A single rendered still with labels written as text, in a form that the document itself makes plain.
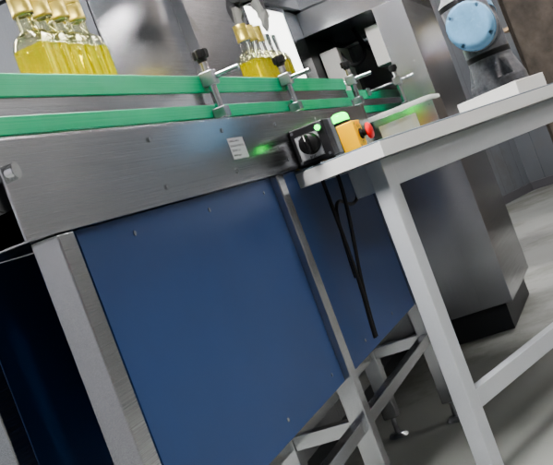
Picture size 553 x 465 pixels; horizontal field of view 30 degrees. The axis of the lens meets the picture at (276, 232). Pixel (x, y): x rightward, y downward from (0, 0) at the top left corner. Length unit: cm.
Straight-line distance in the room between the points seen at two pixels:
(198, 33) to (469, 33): 69
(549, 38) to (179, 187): 343
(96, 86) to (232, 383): 48
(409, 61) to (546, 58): 127
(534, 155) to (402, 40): 661
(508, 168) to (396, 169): 790
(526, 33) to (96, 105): 355
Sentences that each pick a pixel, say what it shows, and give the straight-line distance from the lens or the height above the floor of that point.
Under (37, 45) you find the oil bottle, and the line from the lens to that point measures 167.
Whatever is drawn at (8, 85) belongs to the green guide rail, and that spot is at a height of 95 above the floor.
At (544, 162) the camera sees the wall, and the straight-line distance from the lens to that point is 1023.
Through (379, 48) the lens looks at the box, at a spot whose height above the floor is 111.
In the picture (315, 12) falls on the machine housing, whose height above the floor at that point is 131.
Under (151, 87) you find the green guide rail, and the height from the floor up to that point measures 94.
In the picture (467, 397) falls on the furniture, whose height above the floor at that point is 20.
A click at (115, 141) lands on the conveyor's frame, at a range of 146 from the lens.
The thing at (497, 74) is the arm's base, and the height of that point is 82.
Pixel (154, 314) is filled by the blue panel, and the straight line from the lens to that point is 143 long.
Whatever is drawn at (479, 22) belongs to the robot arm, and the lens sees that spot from 260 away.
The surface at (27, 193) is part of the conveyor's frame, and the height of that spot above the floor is 81.
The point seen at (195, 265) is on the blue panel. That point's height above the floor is 66.
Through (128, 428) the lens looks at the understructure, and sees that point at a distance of 126.
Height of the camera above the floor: 69
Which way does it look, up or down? 1 degrees down
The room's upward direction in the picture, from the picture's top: 21 degrees counter-clockwise
